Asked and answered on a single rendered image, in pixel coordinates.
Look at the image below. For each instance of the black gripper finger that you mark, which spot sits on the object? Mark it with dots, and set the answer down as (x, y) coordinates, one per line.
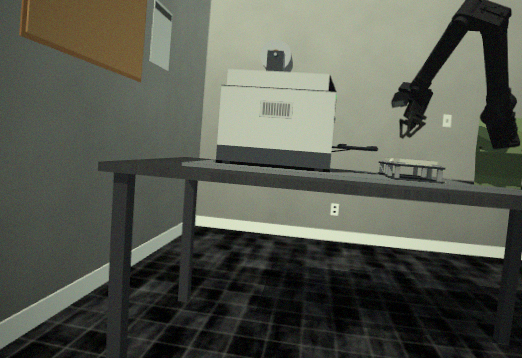
(401, 122)
(417, 121)

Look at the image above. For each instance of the white cylinder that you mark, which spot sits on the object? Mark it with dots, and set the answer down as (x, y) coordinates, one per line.
(281, 46)

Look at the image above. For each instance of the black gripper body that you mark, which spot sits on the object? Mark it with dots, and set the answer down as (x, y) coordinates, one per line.
(417, 115)

